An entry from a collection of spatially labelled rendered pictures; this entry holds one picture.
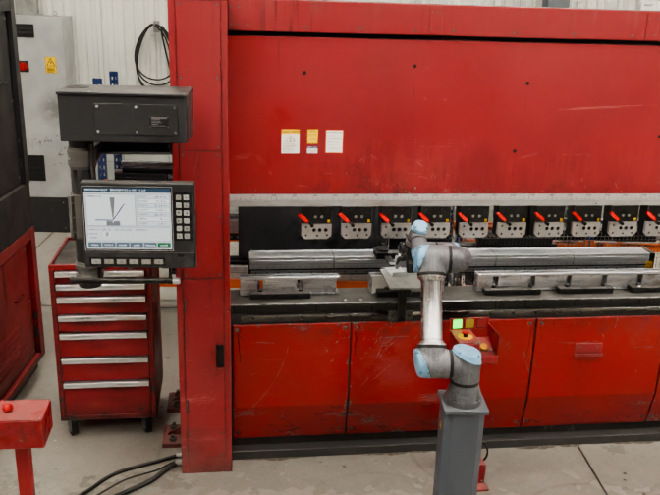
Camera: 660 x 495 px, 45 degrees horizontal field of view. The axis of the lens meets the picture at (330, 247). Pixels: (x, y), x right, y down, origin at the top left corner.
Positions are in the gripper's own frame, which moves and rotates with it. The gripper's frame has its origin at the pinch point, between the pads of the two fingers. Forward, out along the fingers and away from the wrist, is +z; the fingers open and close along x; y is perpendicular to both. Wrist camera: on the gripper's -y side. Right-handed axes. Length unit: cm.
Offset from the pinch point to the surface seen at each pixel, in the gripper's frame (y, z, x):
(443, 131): 48, -47, -19
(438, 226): 17.4, -10.5, -19.7
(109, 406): -22, 92, 146
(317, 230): 21.3, -5.0, 41.0
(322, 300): -5.6, 17.6, 38.8
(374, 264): 22.2, 32.0, 3.1
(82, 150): 25, -64, 147
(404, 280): -6.4, 0.5, 0.7
